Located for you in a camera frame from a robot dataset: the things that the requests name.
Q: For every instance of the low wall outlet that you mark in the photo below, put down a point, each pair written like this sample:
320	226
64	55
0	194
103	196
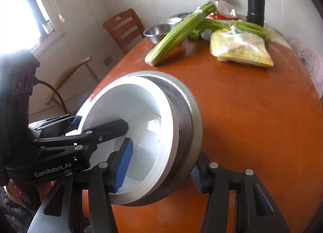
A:
108	60

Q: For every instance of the steel basin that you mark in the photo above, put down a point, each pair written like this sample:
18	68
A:
159	32

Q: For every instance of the large red instant noodle bowl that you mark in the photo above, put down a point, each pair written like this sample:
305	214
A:
141	134

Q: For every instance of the red snack packet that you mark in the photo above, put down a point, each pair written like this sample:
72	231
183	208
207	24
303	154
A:
219	16

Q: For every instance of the white plastic bag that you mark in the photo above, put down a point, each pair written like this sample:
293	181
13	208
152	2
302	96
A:
227	8

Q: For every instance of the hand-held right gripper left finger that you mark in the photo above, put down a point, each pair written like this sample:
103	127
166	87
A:
122	167

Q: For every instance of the dark floral clothing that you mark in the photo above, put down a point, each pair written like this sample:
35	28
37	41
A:
12	217

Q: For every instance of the thick celery bunch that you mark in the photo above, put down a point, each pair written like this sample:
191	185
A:
174	40

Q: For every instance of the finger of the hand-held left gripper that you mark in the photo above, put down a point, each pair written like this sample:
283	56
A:
74	121
111	129

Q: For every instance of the shiny steel bowl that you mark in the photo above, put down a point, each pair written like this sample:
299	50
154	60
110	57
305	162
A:
188	122

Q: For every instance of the person's left hand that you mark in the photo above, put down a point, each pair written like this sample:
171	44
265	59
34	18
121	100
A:
14	189

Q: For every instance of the yellow noodles in plastic bag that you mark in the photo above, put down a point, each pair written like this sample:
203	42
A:
239	51

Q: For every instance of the brown slatted wooden chair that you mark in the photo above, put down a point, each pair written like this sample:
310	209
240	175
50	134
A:
123	28

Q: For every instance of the window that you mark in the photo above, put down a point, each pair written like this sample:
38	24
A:
15	21

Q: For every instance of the black thermos bottle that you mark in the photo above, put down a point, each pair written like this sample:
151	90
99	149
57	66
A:
255	5

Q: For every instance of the light wooden armchair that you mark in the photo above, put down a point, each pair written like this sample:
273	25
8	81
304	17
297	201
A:
73	67

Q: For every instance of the grey mesh net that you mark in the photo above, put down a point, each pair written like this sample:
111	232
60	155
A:
206	34

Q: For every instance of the pale purple cloth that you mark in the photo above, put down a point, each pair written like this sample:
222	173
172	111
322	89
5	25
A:
310	61

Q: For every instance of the dark patterned bowl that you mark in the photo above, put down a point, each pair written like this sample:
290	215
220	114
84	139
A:
185	15

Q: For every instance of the thin green celery bunch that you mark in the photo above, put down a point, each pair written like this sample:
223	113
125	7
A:
242	26

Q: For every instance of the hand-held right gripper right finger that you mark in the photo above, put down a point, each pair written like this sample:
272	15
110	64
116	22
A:
195	176

